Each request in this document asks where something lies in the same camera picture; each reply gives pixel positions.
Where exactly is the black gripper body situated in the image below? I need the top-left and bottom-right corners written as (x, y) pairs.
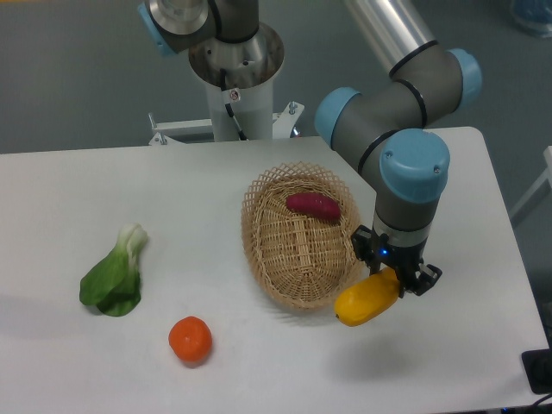
top-left (368, 229), bottom-right (429, 276)

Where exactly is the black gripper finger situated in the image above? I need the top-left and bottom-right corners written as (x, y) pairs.
top-left (398, 262), bottom-right (442, 298)
top-left (350, 225), bottom-right (380, 275)

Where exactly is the yellow mango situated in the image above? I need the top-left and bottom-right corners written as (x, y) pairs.
top-left (334, 267), bottom-right (400, 327)

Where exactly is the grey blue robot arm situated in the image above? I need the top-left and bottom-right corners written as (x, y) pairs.
top-left (138, 1), bottom-right (482, 295)

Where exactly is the woven wicker basket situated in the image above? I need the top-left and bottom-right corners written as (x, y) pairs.
top-left (241, 162), bottom-right (361, 311)

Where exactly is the purple sweet potato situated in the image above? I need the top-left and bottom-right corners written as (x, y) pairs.
top-left (285, 192), bottom-right (342, 221)

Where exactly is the black device at table edge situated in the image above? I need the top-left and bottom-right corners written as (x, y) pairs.
top-left (521, 348), bottom-right (551, 395)

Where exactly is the orange tangerine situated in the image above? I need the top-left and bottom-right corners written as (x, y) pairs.
top-left (168, 316), bottom-right (212, 363)

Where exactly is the green bok choy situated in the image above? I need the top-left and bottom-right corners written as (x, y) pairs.
top-left (78, 223), bottom-right (148, 317)

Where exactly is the blue object top right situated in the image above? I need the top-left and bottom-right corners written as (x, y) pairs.
top-left (510, 0), bottom-right (551, 38)

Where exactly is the white frame at right edge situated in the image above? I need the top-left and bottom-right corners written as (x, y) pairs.
top-left (509, 146), bottom-right (551, 228)

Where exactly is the black cable on pedestal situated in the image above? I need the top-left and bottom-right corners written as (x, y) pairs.
top-left (218, 67), bottom-right (249, 141)

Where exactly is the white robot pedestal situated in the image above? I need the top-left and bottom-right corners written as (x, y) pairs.
top-left (148, 22), bottom-right (304, 145)

